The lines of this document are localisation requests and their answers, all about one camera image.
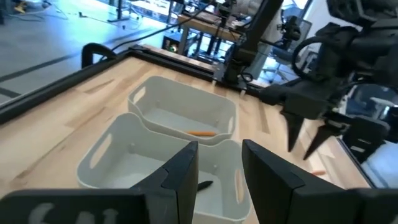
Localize black power cable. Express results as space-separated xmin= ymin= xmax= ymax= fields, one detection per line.
xmin=81 ymin=42 xmax=118 ymax=69

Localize black pen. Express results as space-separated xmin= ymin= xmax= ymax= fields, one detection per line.
xmin=197 ymin=180 xmax=214 ymax=192

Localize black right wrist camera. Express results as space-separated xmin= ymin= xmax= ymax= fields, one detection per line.
xmin=341 ymin=116 xmax=391 ymax=164

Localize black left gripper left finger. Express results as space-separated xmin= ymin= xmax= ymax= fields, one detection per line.
xmin=0 ymin=141 xmax=199 ymax=224

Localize grey plastic storage bin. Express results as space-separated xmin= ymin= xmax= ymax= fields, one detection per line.
xmin=127 ymin=75 xmax=237 ymax=146
xmin=76 ymin=112 xmax=251 ymax=222

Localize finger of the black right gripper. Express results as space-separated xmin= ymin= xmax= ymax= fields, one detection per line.
xmin=303 ymin=123 xmax=340 ymax=161
xmin=281 ymin=111 xmax=305 ymax=152

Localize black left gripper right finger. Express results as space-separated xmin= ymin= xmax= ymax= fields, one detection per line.
xmin=242 ymin=139 xmax=398 ymax=224

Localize black aluminium table frame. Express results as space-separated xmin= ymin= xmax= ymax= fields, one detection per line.
xmin=0 ymin=43 xmax=374 ymax=189

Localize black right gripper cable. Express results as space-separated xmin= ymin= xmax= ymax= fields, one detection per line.
xmin=291 ymin=36 xmax=329 ymax=82

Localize wooden workbench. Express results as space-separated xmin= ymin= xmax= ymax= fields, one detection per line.
xmin=177 ymin=14 xmax=246 ymax=57

